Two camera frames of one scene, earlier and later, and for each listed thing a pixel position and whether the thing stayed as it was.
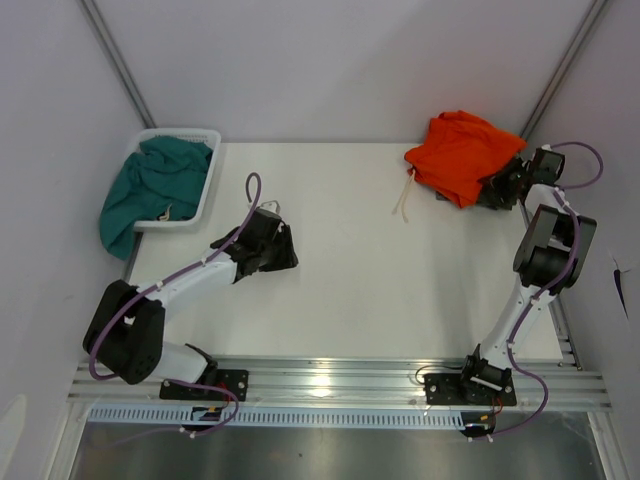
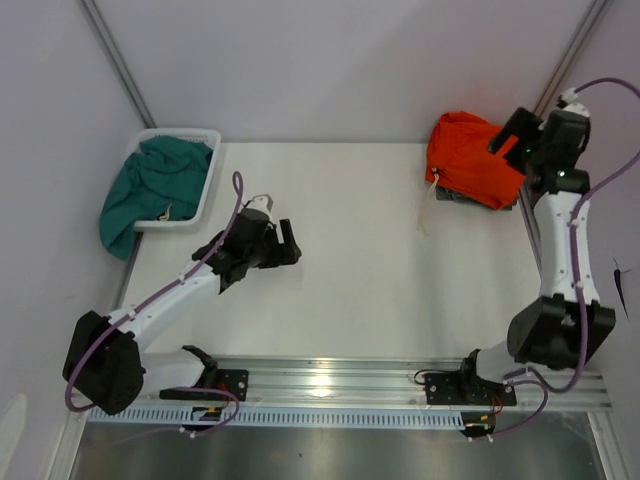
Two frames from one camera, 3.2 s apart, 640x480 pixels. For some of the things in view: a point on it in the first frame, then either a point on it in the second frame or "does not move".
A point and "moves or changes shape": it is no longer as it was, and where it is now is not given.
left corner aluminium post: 116,58 does not move
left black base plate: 235,381 does not move
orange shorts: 461,149 moves or changes shape
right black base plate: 450,389 does not move
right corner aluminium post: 577,42 does not move
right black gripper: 494,184 to 521,124
